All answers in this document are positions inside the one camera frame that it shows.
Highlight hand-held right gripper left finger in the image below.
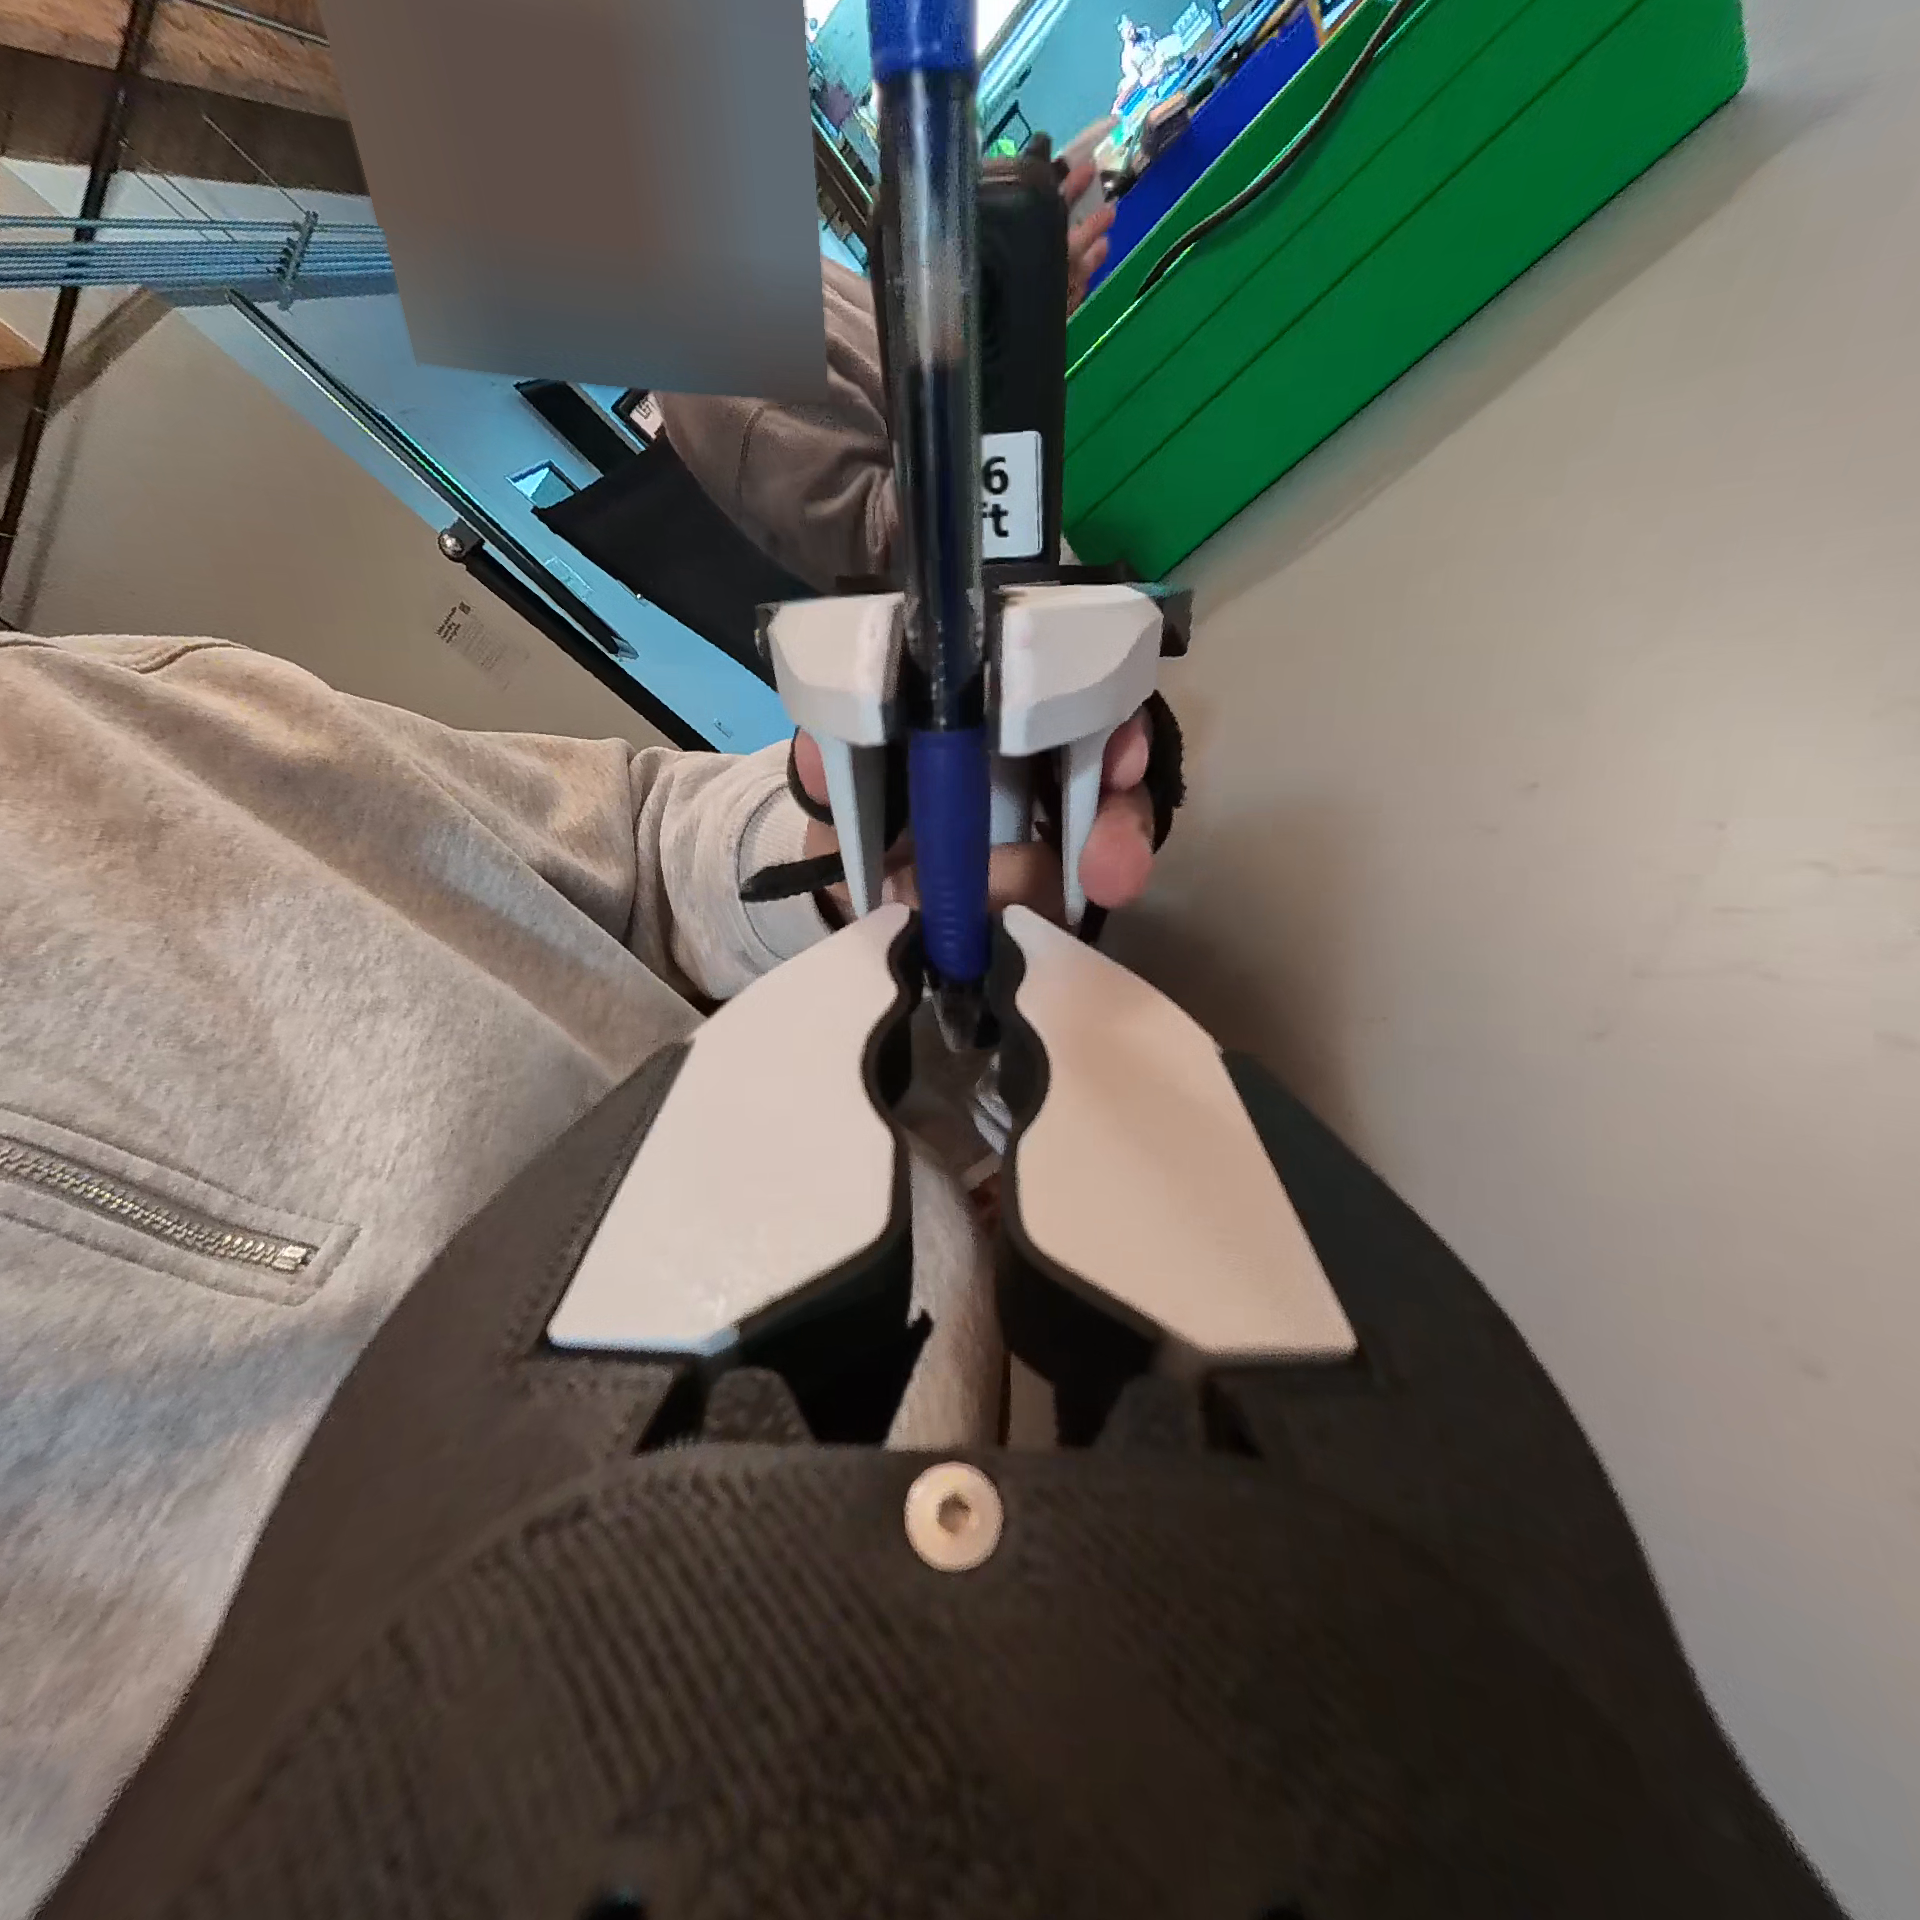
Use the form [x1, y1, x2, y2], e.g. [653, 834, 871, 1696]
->
[543, 903, 924, 1354]

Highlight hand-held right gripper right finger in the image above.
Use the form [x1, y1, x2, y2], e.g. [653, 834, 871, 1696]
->
[982, 900, 1365, 1372]

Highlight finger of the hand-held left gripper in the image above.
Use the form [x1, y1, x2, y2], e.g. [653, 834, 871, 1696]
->
[754, 589, 905, 917]
[996, 586, 1168, 922]

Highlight blue pen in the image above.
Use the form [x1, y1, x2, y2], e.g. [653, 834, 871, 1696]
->
[866, 0, 998, 1052]

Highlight person's left forearm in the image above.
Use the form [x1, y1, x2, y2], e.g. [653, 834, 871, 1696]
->
[626, 738, 864, 1011]

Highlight grey desk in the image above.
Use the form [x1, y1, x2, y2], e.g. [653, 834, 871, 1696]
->
[1049, 0, 1920, 1920]

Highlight person's left hand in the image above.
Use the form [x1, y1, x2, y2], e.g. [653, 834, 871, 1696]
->
[786, 701, 1186, 910]

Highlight black chair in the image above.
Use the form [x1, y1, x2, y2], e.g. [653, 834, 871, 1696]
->
[516, 382, 810, 676]

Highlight blue storage bin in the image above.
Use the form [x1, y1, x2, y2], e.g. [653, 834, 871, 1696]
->
[1101, 15, 1320, 302]

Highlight green storage bin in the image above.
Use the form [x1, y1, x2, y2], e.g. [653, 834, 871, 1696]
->
[1055, 0, 1749, 588]

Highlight blue cable bundle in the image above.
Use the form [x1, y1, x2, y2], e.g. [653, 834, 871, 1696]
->
[0, 210, 399, 294]

